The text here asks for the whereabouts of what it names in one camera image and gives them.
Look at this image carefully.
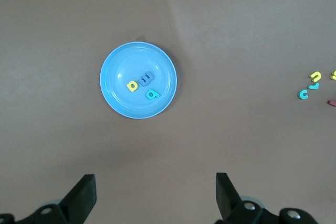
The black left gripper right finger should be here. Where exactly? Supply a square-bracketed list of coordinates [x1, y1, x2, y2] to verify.
[215, 172, 320, 224]

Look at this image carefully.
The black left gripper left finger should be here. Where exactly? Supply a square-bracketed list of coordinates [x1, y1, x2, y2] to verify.
[0, 173, 96, 224]

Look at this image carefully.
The yellow letter a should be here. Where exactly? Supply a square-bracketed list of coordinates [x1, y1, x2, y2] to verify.
[126, 81, 139, 93]

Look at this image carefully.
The teal letter b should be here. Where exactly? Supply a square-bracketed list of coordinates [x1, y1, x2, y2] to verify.
[145, 88, 160, 101]

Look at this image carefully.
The blue letter m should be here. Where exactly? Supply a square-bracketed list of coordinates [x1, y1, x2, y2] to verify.
[139, 71, 155, 88]

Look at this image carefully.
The blue plate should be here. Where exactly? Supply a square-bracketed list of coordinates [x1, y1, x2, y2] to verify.
[99, 41, 178, 120]

